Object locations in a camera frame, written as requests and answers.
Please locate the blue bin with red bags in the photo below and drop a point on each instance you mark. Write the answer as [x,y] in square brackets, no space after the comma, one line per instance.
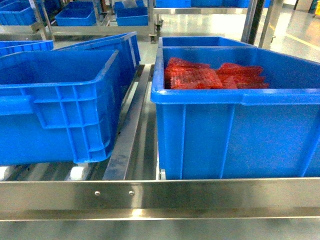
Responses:
[239,133]

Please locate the blue bin behind right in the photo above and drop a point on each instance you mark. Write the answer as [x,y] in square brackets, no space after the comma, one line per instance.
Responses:
[200,41]

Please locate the stainless steel shelf rack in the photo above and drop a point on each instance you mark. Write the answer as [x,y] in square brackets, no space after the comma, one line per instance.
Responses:
[128,198]

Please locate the empty blue bin left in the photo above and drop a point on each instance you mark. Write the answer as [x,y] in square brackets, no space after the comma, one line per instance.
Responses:
[58,106]

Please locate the red bubble wrap bags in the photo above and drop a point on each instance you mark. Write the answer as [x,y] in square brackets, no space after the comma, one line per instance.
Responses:
[185,75]

